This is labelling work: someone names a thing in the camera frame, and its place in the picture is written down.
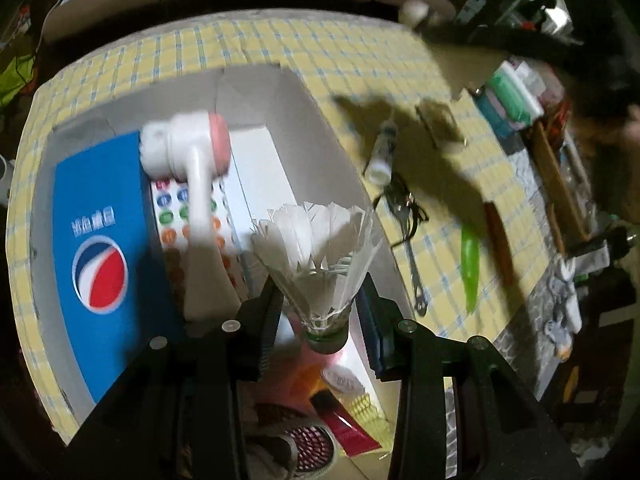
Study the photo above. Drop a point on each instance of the white flat box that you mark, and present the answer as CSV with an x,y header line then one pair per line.
x,y
255,170

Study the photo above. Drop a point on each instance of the blue flat box round logo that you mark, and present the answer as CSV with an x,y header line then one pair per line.
x,y
100,200

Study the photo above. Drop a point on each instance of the yellow checked cloth desktop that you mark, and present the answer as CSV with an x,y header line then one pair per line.
x,y
325,50

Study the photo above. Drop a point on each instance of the white crumpled cloth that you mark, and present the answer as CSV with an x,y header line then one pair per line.
x,y
565,300

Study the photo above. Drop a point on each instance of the white feather shuttlecock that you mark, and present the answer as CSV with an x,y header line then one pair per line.
x,y
320,270

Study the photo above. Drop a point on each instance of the brown stick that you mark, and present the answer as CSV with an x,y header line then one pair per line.
x,y
497,240

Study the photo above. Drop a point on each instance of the white round lid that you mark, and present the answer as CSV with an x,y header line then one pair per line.
x,y
342,379

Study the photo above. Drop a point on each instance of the green white bottle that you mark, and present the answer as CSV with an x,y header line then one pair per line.
x,y
510,92

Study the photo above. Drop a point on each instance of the bright green cloth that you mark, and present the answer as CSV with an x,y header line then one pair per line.
x,y
15,80

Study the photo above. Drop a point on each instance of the white round ball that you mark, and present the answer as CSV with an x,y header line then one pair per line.
x,y
416,14

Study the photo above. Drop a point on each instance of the small white bottle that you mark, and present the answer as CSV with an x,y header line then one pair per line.
x,y
381,152

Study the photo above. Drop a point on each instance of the yellow packet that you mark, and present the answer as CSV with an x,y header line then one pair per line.
x,y
372,420

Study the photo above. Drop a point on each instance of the silver wrench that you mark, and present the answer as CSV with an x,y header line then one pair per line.
x,y
415,275

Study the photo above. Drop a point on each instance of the clear plastic cup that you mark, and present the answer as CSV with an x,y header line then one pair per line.
x,y
425,122

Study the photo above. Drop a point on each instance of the red tube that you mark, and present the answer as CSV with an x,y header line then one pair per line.
x,y
345,425

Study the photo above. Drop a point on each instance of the orange ball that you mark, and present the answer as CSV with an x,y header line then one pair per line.
x,y
300,380

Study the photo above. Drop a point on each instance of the cardboard box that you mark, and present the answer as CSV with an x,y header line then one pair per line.
x,y
320,160

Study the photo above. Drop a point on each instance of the white brush pink round head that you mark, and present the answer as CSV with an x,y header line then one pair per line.
x,y
200,170

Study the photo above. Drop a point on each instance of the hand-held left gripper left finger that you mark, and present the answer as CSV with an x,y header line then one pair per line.
x,y
265,320

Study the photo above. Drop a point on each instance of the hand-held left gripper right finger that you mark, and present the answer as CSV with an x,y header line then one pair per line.
x,y
372,330

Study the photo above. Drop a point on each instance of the pink round hairbrush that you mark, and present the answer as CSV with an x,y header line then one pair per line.
x,y
312,447

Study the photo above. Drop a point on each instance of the white cup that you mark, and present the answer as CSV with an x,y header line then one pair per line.
x,y
6,177

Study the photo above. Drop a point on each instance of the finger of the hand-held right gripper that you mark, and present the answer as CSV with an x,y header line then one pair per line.
x,y
490,37

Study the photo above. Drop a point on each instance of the colourful sticker sheet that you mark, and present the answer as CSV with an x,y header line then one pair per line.
x,y
170,215

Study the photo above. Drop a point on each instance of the black device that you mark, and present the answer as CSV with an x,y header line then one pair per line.
x,y
617,245

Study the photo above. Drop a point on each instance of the wooden tray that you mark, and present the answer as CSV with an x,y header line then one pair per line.
x,y
550,170

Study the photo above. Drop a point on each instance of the green chili pepper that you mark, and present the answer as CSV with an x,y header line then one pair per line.
x,y
470,270

